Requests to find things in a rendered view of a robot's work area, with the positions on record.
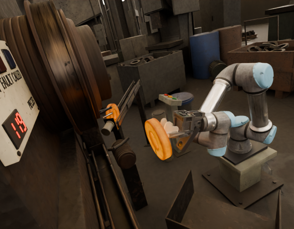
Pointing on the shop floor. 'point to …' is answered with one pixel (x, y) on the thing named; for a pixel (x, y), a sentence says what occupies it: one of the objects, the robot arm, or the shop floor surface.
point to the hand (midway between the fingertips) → (156, 134)
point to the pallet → (248, 35)
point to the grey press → (170, 26)
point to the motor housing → (130, 173)
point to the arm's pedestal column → (242, 185)
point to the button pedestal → (171, 104)
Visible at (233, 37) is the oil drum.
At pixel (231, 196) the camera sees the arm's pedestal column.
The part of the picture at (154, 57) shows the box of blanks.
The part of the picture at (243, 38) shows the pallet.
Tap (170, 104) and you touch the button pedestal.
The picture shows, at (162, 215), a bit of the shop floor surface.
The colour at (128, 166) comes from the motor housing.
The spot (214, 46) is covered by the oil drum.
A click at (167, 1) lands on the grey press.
